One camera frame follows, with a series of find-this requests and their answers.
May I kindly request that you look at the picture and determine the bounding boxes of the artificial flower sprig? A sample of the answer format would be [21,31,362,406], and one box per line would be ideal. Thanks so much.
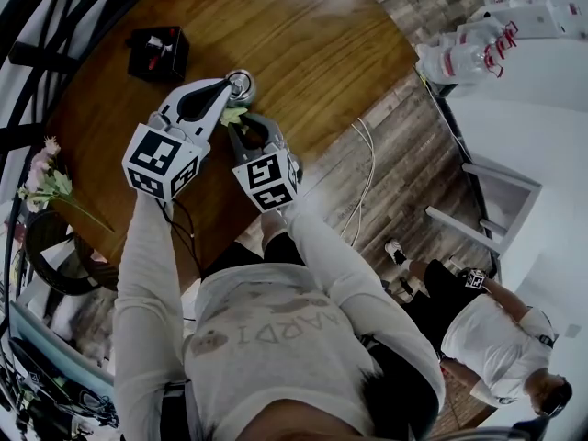
[16,135,117,234]

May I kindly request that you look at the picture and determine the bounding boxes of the black equipment pile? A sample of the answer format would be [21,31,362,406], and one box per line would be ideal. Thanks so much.
[0,337,123,441]

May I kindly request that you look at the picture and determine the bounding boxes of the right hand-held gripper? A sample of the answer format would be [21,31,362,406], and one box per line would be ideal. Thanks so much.
[226,112,304,214]

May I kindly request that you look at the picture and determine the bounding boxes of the person's legs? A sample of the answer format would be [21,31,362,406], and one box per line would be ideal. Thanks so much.
[201,209,308,288]

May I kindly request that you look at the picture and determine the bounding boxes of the black wicker chair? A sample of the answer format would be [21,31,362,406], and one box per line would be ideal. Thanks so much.
[24,208,121,297]

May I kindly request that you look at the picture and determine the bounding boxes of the person's left forearm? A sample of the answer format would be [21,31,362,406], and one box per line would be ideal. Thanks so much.
[112,193,187,357]

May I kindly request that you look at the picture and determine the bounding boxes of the person's right forearm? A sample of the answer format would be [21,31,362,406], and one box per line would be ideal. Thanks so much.
[282,202,391,330]

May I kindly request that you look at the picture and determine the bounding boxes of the pale yellow cloth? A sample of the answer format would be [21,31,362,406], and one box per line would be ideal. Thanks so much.
[219,105,250,131]

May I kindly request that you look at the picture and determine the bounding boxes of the black desk organizer box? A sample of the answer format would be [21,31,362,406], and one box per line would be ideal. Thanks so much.
[125,25,191,84]

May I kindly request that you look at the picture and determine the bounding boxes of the person's light sweater torso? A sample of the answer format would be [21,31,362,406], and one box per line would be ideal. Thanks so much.
[112,262,447,441]

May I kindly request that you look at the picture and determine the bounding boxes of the white cable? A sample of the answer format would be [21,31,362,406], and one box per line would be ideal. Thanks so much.
[338,116,378,248]

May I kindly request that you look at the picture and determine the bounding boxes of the metal bottle with ring lid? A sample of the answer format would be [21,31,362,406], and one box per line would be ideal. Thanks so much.
[224,68,257,109]

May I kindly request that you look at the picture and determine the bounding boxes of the clear plastic bag of bottles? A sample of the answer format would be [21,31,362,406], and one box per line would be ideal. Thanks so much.
[414,18,521,87]

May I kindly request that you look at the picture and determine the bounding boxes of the white step stool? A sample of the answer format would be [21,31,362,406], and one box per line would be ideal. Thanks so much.
[424,161,544,257]

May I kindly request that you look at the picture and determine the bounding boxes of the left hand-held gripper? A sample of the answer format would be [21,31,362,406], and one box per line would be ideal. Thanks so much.
[121,77,233,202]

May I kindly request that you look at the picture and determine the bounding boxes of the teal panel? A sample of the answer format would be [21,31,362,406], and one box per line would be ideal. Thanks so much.
[7,300,116,388]

